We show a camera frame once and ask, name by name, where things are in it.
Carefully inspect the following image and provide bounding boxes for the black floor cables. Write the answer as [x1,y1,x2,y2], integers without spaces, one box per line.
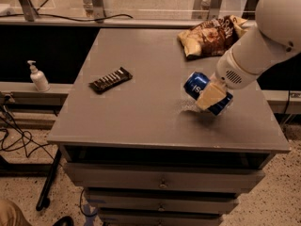
[0,92,55,162]

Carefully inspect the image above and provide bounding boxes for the black cable on ledge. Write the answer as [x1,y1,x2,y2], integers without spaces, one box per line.
[0,12,135,23]

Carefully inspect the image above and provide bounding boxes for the brown chip bag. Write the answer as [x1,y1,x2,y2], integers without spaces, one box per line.
[178,15,246,59]

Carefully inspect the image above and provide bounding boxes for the person's tan trouser knee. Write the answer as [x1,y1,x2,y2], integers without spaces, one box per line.
[0,200,32,226]

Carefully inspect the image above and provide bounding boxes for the black metal stand leg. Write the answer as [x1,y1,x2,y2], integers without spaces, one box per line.
[36,151,61,212]

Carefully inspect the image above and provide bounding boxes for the white pump bottle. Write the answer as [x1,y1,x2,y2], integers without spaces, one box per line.
[27,60,50,92]

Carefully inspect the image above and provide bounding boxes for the black rxbar chocolate bar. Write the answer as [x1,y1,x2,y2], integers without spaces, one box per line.
[89,67,133,94]

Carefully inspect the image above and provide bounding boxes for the blue pepsi can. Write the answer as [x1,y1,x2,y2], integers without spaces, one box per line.
[183,72,233,115]

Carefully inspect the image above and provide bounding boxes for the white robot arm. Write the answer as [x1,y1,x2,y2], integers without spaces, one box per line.
[196,0,301,110]

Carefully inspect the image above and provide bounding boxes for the grey drawer cabinet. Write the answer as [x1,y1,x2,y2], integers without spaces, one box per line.
[48,28,289,226]

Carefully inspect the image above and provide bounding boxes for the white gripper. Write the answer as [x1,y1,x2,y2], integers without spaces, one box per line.
[196,49,260,110]

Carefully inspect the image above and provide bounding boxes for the black shoe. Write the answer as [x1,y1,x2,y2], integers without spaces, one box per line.
[53,216,74,226]

